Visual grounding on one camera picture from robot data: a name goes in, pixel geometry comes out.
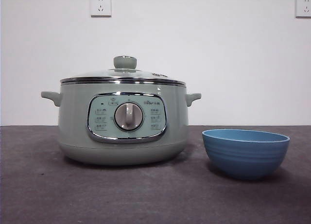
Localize glass lid with green knob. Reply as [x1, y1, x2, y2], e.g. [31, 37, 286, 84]
[60, 55, 186, 85]

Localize pale green electric steamer pot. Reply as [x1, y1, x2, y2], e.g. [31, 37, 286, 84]
[40, 82, 202, 166]

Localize blue ribbed bowl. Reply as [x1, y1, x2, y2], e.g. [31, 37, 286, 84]
[202, 129, 291, 181]

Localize white wall socket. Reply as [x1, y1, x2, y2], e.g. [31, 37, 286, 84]
[295, 0, 311, 18]
[90, 0, 112, 17]

